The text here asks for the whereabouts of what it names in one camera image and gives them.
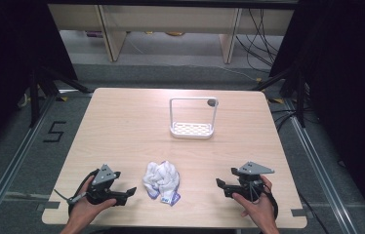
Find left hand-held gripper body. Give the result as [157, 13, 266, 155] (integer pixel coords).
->
[86, 164, 130, 207]

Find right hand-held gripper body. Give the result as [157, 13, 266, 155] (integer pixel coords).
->
[223, 161, 275, 202]

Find white cloth with purple edge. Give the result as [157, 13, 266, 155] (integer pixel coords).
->
[142, 160, 182, 207]

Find person's right hand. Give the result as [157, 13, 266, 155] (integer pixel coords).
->
[231, 175, 278, 227]

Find person's left hand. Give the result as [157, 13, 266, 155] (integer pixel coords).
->
[68, 176, 118, 226]

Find black metal stand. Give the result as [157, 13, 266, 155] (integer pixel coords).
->
[28, 63, 93, 129]
[251, 64, 309, 129]

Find black curtain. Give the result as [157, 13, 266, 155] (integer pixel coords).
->
[0, 0, 78, 162]
[268, 0, 365, 234]

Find light wooden desk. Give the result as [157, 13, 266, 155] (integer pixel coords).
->
[47, 3, 296, 64]

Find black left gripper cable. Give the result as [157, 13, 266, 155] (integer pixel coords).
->
[67, 168, 101, 216]

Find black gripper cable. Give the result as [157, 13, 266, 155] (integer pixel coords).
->
[262, 189, 280, 222]
[67, 168, 101, 216]

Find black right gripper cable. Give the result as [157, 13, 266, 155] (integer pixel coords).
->
[262, 189, 280, 222]

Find black floor cables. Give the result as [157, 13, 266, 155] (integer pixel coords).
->
[269, 107, 300, 132]

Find aluminium floor rail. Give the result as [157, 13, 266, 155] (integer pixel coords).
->
[0, 94, 58, 234]
[282, 97, 358, 234]

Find bundle of black cables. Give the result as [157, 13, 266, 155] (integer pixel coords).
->
[234, 8, 285, 73]

